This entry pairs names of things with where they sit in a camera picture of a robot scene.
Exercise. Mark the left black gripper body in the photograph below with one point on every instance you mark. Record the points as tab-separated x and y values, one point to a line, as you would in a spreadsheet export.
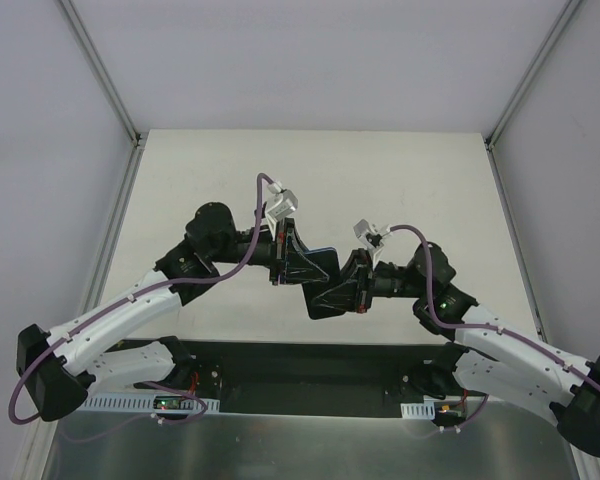
281	251

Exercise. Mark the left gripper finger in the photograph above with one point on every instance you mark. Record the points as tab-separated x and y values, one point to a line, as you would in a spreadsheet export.
293	250
317	269

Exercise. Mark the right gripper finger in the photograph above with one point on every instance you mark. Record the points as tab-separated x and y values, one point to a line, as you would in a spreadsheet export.
357	271
333	300

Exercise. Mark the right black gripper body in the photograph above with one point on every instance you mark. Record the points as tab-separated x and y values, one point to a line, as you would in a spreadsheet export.
363	281

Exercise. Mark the blue cased smartphone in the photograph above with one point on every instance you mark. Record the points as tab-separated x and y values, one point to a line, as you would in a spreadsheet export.
334	278

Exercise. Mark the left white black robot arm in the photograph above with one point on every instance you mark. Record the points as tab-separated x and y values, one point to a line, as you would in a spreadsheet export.
62	367

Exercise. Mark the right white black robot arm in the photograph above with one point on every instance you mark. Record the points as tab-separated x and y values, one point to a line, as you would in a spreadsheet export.
482	353

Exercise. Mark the right orange connector board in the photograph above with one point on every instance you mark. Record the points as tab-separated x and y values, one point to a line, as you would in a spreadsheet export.
452	410

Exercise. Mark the left green lit circuit board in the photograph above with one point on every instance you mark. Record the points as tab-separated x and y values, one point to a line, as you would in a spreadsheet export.
173	403

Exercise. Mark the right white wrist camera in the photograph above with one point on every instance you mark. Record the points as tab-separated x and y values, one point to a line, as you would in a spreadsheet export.
372	237

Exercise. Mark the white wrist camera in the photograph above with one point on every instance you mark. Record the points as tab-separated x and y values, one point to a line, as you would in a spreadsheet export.
280	205
372	237

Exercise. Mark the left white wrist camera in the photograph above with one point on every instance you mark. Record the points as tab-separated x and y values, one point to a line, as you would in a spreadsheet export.
280	205

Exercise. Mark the right white slotted cable duct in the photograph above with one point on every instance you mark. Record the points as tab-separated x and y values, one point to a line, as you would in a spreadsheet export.
418	411

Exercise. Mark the white slotted cable duct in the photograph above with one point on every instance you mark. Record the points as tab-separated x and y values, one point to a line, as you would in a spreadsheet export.
129	403
418	411

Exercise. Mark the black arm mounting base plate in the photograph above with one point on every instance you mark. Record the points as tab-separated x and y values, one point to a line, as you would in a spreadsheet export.
325	380

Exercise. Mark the left white slotted cable duct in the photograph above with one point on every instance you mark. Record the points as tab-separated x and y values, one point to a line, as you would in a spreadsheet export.
129	403

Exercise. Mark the left aluminium frame post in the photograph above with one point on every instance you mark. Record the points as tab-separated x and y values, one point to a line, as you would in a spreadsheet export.
88	48

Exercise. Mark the aluminium frame post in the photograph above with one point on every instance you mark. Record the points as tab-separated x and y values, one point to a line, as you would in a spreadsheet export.
556	32
88	48

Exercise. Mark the right aluminium frame post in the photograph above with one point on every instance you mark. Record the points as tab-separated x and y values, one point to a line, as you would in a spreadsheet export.
556	32

